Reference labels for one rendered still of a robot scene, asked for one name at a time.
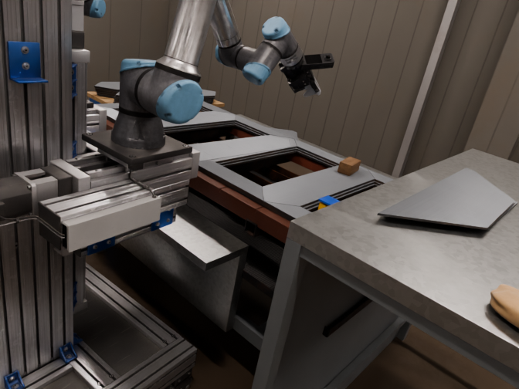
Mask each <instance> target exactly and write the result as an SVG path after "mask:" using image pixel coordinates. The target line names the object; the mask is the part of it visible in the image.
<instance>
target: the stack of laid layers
mask: <svg viewBox="0 0 519 389"><path fill-rule="evenodd" d="M200 111H202V112H206V111H213V110H210V109H208V108H205V107H202V108H201V109H200ZM107 120H109V121H110V122H112V123H115V121H116V120H114V119H113V118H111V117H109V116H107ZM231 126H236V127H238V128H241V129H243V130H246V131H248V132H250V133H252V134H255V135H256V136H264V135H267V136H271V137H279V138H284V139H289V140H290V146H291V147H286V148H281V149H276V150H271V151H262V152H257V153H252V154H243V155H238V156H233V157H224V158H218V159H213V160H208V161H213V162H216V163H218V164H221V165H222V166H223V167H231V166H235V165H238V164H245V163H249V162H253V161H260V160H264V159H267V158H271V157H279V156H283V155H286V154H293V153H298V154H301V155H303V156H305V157H308V158H310V159H312V160H314V161H317V162H319V163H321V164H324V165H326V166H328V167H334V166H338V165H339V164H338V163H335V162H333V161H330V160H328V159H327V158H324V157H322V156H319V155H317V154H314V153H312V152H310V151H307V150H304V149H303V148H301V147H298V146H297V144H296V141H295V140H294V139H293V138H289V137H280V136H274V135H269V134H267V133H264V132H262V131H260V130H257V129H255V128H253V127H250V126H248V125H246V124H244V123H240V122H239V121H237V120H229V121H221V122H214V123H199V124H191V125H183V126H175V127H164V131H165V134H170V133H177V132H185V131H191V130H204V129H212V128H218V127H231ZM198 170H199V171H201V172H202V173H204V174H206V175H208V176H209V177H211V178H213V179H215V180H217V181H219V182H220V183H222V184H224V185H226V186H227V187H229V188H231V189H232V190H234V191H237V192H239V193H240V194H241V195H244V196H246V197H247V198H249V199H251V200H253V201H254V202H256V203H258V204H260V205H262V206H263V207H265V208H267V209H269V210H271V211H273V212H274V213H276V214H278V215H280V216H281V217H283V218H285V219H287V220H288V221H292V220H294V219H295V218H294V217H292V216H290V215H288V214H286V213H285V212H283V211H281V210H279V209H277V208H275V207H273V206H272V205H269V204H268V203H266V202H265V201H262V200H260V199H259V198H257V197H255V196H253V195H252V194H250V193H248V192H246V191H244V190H243V189H241V188H238V187H236V186H235V185H234V184H231V183H229V182H228V181H226V180H224V179H222V178H220V177H219V176H217V175H215V174H213V173H212V172H210V171H207V170H206V169H204V168H203V167H200V166H198ZM381 184H384V183H383V182H381V181H378V180H376V179H374V180H371V181H367V182H365V183H363V184H360V185H357V186H354V187H352V188H349V189H346V190H343V191H340V192H338V193H336V194H332V195H329V196H331V197H332V198H335V199H337V200H341V199H343V198H346V197H349V196H351V195H354V194H357V193H358V192H361V191H364V190H367V189H369V188H372V187H377V186H379V185H381ZM320 202H321V201H318V200H316V201H313V202H311V203H308V204H305V205H302V206H301V207H302V208H305V209H307V210H308V211H313V210H315V209H318V207H319V204H320Z"/></svg>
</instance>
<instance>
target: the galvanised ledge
mask: <svg viewBox="0 0 519 389"><path fill-rule="evenodd" d="M152 232H153V233H155V234H156V235H158V236H159V237H160V238H162V239H163V240H165V241H166V242H167V243H168V244H169V245H171V246H172V247H174V248H175V249H177V250H178V251H179V252H180V253H181V254H183V255H184V256H186V257H187V258H188V259H190V260H191V261H193V262H194V263H195V264H196V265H197V266H199V267H200V268H202V269H203V270H205V271H207V270H209V269H211V268H214V267H216V266H219V265H221V264H223V263H225V262H228V261H230V260H232V259H234V258H237V257H239V256H241V255H244V254H246V253H248V249H249V246H248V245H247V244H246V243H245V242H242V241H241V240H239V239H238V238H237V237H235V236H234V235H231V234H230V233H228V232H227V231H226V230H224V229H223V228H220V227H219V226H218V225H216V224H215V223H213V222H211V221H209V220H208V219H207V218H205V217H204V216H202V215H200V214H199V213H198V212H196V211H194V210H193V209H191V208H190V207H188V206H187V205H182V206H179V207H177V211H176V219H175V222H173V223H172V224H170V225H167V226H165V227H163V228H159V229H157V230H154V231H152Z"/></svg>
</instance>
